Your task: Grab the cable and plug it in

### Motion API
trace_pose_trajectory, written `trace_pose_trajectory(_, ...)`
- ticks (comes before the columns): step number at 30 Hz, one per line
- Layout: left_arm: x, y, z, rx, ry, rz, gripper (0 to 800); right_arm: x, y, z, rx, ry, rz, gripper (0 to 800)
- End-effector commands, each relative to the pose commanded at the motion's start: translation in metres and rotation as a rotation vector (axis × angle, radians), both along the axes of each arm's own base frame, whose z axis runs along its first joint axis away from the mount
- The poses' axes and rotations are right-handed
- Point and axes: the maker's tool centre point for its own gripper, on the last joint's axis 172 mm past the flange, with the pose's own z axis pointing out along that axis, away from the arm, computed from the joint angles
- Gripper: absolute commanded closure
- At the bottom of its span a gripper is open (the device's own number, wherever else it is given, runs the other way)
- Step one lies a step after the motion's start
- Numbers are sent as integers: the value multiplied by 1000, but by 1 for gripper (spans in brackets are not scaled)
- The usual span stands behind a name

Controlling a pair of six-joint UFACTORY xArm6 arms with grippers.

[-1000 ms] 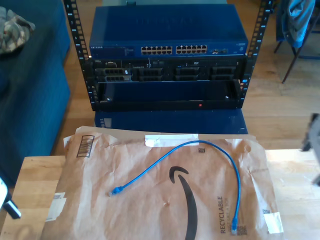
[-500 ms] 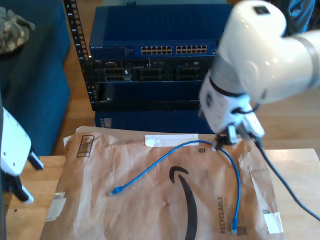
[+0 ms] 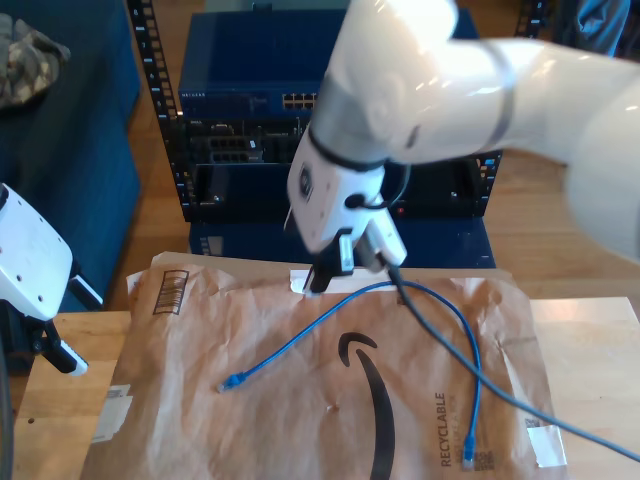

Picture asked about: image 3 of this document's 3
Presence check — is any black rack frame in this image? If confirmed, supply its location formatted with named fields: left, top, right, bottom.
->
left=125, top=0, right=547, bottom=224

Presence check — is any blue network cable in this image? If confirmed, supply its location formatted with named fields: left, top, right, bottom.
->
left=217, top=280, right=483, bottom=471

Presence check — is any brown paper mailer envelope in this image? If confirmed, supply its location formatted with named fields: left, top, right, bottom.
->
left=82, top=252, right=571, bottom=480

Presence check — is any blue network switch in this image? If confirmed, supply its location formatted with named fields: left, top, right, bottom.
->
left=178, top=8, right=481, bottom=119

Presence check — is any black rack server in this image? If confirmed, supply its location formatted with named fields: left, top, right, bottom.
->
left=183, top=115, right=314, bottom=166

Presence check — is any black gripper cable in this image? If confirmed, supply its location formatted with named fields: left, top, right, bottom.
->
left=344, top=164, right=412, bottom=210

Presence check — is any camouflage cloth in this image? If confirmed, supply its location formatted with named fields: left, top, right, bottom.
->
left=0, top=12, right=72, bottom=110

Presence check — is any blue sofa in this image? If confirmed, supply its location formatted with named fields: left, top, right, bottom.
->
left=0, top=0, right=143, bottom=375

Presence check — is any grey camera cable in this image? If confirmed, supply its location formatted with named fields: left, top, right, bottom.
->
left=0, top=344, right=16, bottom=480

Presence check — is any dark camera cable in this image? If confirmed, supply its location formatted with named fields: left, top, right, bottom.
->
left=384, top=252, right=640, bottom=464

